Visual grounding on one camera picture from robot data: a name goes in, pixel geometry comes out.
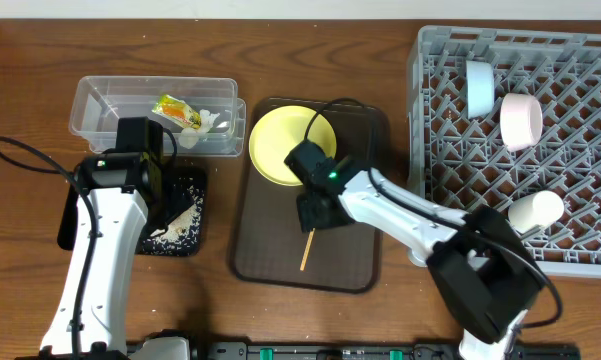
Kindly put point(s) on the wooden chopstick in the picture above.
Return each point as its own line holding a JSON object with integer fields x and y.
{"x": 307, "y": 250}

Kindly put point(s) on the rice grains pile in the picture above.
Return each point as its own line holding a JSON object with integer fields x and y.
{"x": 183, "y": 235}

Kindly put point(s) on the green snack wrapper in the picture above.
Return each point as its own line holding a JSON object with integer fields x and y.
{"x": 175, "y": 110}

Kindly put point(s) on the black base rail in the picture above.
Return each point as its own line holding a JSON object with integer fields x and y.
{"x": 437, "y": 350}

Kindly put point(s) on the small white green cup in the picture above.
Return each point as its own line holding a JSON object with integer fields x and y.
{"x": 541, "y": 209}

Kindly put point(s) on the black tray bin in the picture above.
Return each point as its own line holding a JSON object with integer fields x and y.
{"x": 133, "y": 203}

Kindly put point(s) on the grey dishwasher rack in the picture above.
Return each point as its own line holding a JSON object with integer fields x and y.
{"x": 461, "y": 162}

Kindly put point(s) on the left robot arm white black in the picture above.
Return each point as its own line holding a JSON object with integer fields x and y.
{"x": 92, "y": 309}

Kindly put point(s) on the white tissue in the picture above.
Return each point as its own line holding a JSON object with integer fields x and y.
{"x": 197, "y": 127}

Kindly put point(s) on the clear plastic bin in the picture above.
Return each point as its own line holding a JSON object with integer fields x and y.
{"x": 101, "y": 101}

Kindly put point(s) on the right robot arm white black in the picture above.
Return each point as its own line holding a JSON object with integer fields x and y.
{"x": 486, "y": 277}

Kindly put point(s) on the yellow plate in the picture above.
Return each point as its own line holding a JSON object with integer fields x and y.
{"x": 273, "y": 137}

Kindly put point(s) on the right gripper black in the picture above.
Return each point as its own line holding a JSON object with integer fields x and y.
{"x": 307, "y": 216}

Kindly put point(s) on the white bowl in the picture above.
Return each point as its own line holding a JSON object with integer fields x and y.
{"x": 521, "y": 121}

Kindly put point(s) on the brown serving tray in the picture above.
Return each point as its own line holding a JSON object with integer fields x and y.
{"x": 268, "y": 244}

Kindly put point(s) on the blue bowl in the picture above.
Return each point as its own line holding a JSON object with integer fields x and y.
{"x": 480, "y": 88}

